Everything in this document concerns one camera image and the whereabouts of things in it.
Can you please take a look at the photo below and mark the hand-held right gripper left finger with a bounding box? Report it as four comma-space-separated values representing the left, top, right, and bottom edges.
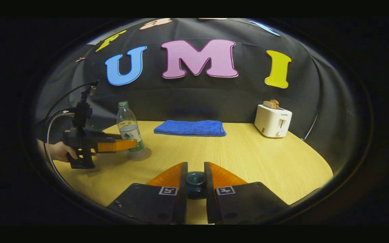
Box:
108, 162, 188, 225

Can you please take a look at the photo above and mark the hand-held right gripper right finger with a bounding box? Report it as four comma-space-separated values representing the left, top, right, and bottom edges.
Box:
204, 162, 289, 225

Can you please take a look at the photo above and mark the clear plastic water bottle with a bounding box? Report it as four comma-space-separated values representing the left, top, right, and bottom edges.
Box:
116, 101, 145, 152

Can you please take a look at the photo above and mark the round brown coaster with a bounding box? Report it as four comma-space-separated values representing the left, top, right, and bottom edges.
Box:
127, 147, 152, 161

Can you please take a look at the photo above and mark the blue folded towel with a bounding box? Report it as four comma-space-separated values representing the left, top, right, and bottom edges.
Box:
154, 120, 227, 137

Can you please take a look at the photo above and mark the white toaster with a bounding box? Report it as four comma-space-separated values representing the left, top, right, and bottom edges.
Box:
254, 104, 293, 138

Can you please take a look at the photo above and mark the black backdrop cloth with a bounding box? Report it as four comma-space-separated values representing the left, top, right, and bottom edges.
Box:
36, 19, 367, 169

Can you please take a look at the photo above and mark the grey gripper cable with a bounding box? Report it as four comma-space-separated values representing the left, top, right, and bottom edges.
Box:
45, 111, 77, 181

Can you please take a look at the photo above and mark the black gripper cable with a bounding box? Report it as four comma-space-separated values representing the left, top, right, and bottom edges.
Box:
44, 80, 100, 124

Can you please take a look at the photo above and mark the white toaster cable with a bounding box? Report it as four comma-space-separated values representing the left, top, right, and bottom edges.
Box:
301, 114, 318, 140

